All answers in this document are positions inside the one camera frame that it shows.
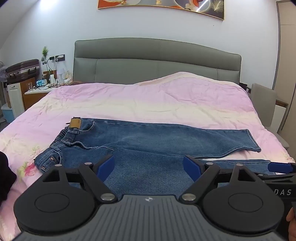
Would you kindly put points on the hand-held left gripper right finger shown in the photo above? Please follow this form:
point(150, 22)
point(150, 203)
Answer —
point(190, 168)

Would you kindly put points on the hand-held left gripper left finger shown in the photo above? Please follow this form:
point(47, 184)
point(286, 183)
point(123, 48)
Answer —
point(105, 168)

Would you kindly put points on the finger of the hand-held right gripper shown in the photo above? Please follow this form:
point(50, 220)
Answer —
point(279, 167)

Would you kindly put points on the blue denim pants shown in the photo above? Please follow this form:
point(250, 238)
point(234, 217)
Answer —
point(150, 139)

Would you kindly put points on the person's right hand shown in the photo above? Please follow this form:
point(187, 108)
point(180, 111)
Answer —
point(291, 223)

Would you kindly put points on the grey upholstered chair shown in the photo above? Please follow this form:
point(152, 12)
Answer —
point(263, 104)

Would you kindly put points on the pink floral bed blanket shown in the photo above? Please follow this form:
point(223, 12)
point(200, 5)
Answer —
point(138, 102)

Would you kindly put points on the wooden nightstand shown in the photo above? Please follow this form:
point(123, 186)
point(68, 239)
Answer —
point(34, 99)

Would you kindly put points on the dark cloth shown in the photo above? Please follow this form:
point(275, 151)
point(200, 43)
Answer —
point(5, 176)

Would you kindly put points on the white table lamp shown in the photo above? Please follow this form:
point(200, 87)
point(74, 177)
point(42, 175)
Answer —
point(62, 73)

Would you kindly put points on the teal digital clock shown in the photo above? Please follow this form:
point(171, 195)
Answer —
point(41, 83)

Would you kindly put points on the clear drinking glass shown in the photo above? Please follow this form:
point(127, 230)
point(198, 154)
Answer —
point(29, 86)

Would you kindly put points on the blue plastic bin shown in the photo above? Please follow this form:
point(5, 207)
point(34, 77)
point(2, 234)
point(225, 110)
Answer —
point(7, 113)

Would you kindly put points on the white cabinet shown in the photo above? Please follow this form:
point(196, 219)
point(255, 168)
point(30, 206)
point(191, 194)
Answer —
point(15, 100)

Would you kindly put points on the grey padded headboard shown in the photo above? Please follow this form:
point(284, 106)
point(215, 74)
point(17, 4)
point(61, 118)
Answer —
point(150, 60)

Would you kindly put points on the dark striped suitcase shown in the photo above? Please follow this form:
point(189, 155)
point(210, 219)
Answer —
point(22, 70)

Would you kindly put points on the small green plant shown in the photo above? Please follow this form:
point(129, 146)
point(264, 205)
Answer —
point(44, 53)

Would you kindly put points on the standing fan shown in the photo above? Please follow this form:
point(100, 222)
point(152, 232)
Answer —
point(1, 71)

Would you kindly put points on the black wall power outlet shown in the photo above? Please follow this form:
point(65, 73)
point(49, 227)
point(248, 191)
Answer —
point(57, 57)

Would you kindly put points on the framed wall painting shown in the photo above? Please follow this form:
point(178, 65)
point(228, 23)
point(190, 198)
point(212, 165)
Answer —
point(161, 4)

